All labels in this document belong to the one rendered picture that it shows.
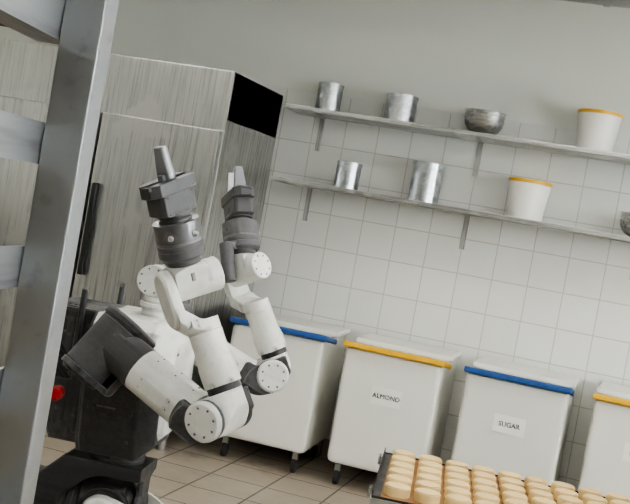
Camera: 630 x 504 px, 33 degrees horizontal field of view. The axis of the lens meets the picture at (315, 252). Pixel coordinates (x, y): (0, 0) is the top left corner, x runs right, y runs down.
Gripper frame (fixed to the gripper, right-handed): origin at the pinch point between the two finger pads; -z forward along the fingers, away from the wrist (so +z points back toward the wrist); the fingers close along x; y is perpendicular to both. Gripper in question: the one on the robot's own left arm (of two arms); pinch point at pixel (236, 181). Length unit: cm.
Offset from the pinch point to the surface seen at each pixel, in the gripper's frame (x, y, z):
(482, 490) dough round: 52, -25, 82
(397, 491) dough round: 55, -5, 81
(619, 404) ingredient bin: -183, -262, 37
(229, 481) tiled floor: -283, -93, 53
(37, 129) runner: 163, 79, 59
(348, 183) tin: -277, -177, -107
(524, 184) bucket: -212, -248, -86
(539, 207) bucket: -214, -257, -74
